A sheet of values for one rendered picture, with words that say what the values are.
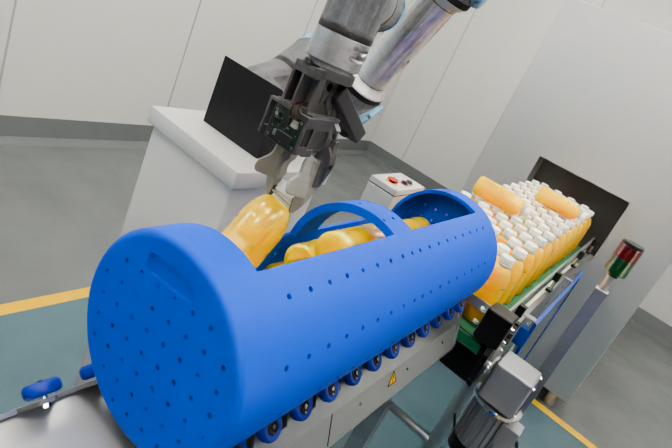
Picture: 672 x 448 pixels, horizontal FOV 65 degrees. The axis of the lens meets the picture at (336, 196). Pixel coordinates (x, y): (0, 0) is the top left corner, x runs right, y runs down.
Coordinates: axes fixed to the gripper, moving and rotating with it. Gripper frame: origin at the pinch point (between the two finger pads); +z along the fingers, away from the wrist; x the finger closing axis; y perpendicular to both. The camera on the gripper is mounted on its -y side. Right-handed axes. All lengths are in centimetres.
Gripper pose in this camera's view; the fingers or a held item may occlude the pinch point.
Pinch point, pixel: (285, 196)
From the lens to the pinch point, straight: 77.8
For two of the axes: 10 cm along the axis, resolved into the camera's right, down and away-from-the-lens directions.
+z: -4.0, 8.6, 3.2
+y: -5.5, 0.6, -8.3
